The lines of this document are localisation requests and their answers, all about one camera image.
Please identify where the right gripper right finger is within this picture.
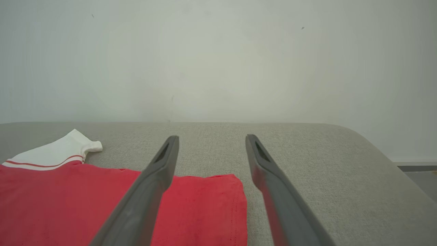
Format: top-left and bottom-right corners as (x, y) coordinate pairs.
(245, 134), (337, 246)

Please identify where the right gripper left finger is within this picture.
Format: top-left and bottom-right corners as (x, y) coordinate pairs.
(89, 135), (180, 246)

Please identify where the red Bulls print shirt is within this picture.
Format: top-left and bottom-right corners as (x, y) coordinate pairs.
(0, 129), (248, 246)

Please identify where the grey wall baseboard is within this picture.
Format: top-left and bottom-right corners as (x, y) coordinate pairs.
(393, 159), (437, 172)

